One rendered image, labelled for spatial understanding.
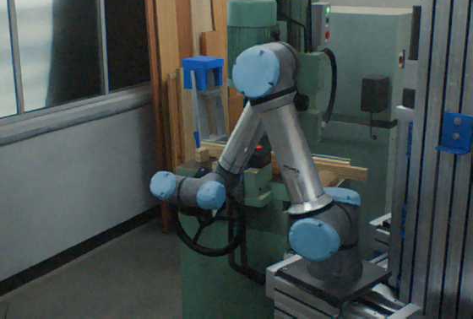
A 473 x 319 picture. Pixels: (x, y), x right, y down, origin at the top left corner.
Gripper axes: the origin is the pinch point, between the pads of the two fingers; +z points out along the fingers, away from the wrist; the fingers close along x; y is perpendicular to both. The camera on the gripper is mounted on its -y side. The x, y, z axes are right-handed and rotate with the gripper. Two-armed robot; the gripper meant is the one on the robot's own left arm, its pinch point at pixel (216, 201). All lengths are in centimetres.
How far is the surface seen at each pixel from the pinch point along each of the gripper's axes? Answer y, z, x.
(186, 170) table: -11.6, 20.5, -25.4
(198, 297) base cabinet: 33, 46, -21
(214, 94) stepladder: -66, 97, -64
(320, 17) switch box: -80, 31, 9
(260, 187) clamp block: -8.8, 14.6, 7.5
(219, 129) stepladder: -51, 111, -64
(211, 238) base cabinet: 10.2, 33.2, -15.1
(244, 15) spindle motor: -64, -1, -6
